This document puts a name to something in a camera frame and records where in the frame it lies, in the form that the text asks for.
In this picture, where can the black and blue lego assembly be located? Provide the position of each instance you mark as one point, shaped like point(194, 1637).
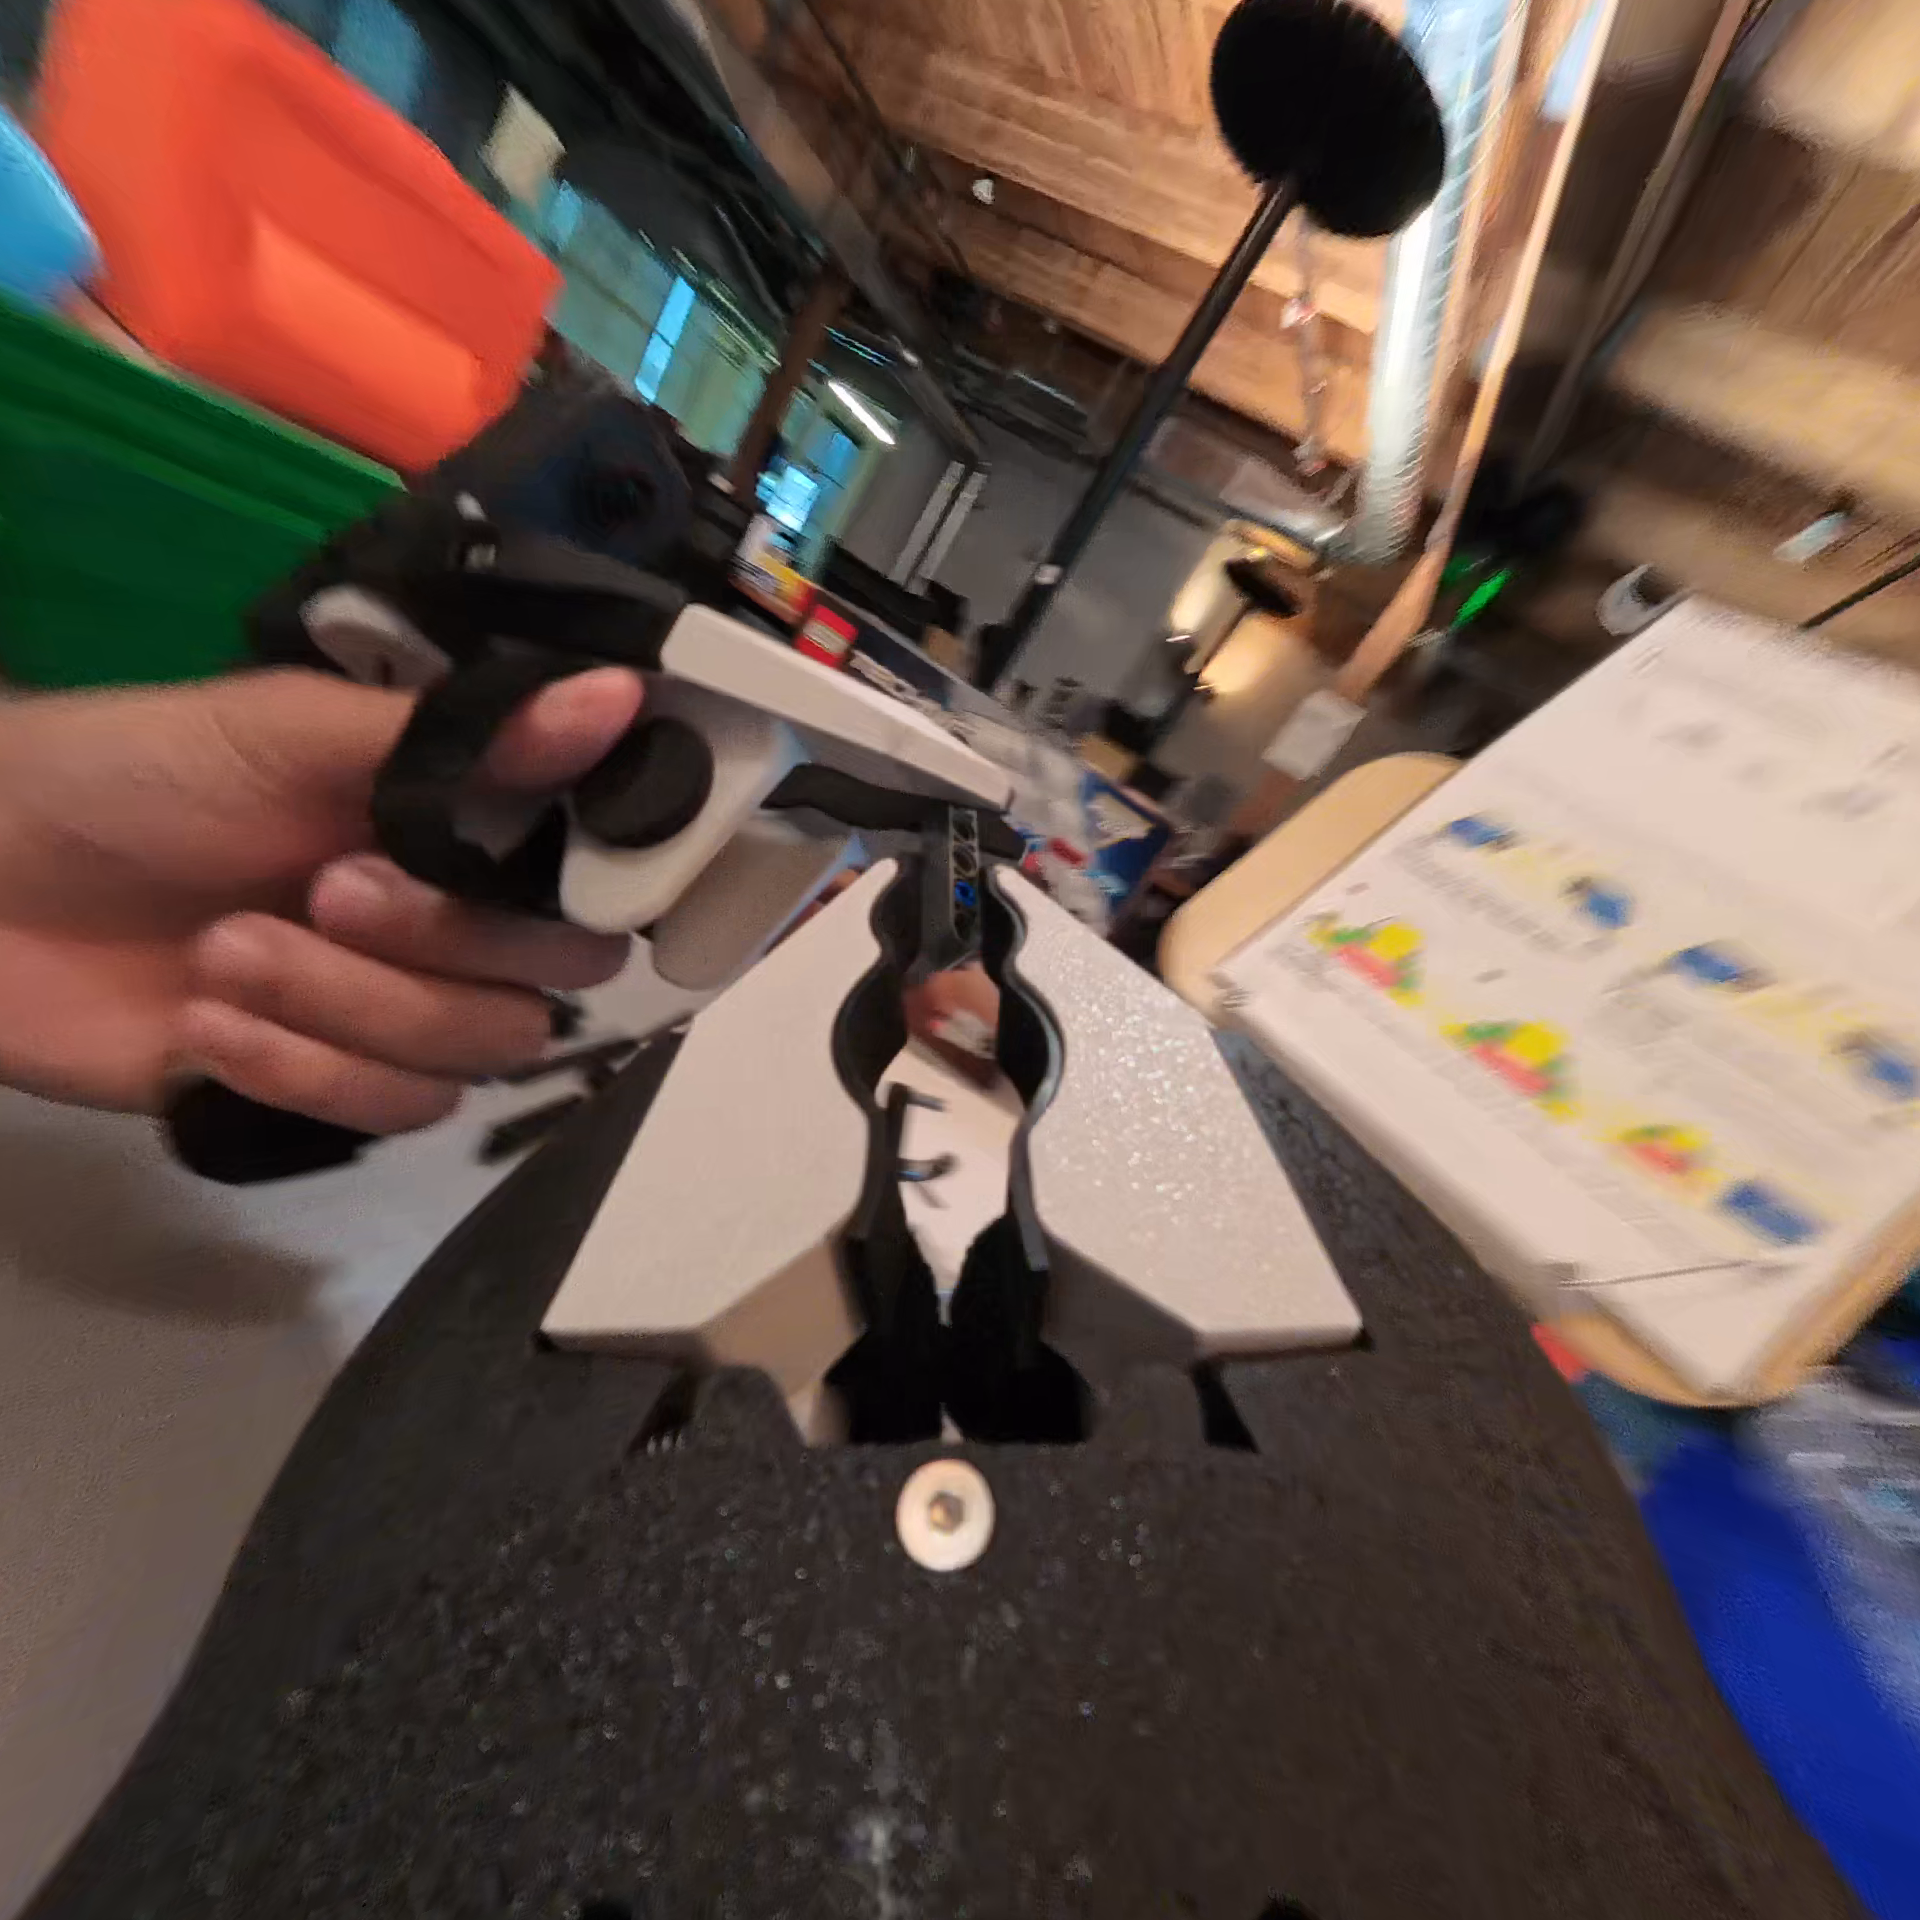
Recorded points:
point(945, 902)

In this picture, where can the silver ventilation duct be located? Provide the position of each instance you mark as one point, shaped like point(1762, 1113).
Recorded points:
point(1403, 421)

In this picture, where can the person's left hand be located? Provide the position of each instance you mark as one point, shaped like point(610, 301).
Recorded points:
point(182, 902)

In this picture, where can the lego truck set box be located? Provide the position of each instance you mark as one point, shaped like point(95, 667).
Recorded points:
point(886, 675)

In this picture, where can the white wall sign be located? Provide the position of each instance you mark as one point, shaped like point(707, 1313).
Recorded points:
point(1313, 735)

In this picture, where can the light blue plastic bag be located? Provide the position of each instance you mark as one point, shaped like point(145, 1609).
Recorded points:
point(37, 211)

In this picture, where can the green plastic tray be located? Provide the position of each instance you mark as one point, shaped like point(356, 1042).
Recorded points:
point(137, 525)

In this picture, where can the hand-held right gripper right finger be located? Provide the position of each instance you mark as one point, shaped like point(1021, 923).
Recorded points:
point(1172, 1170)

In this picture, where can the white instruction sheet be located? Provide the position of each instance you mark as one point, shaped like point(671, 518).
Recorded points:
point(1621, 931)

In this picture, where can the orange plastic bin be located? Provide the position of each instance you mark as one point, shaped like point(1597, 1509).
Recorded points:
point(301, 225)

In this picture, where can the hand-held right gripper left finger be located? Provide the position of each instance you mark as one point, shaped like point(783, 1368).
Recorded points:
point(721, 1170)

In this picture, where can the instruction sheet on wooden stand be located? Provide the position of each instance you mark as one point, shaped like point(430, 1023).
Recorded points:
point(1307, 839)

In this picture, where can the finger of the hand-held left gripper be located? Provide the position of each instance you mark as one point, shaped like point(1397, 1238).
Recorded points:
point(827, 704)
point(745, 914)

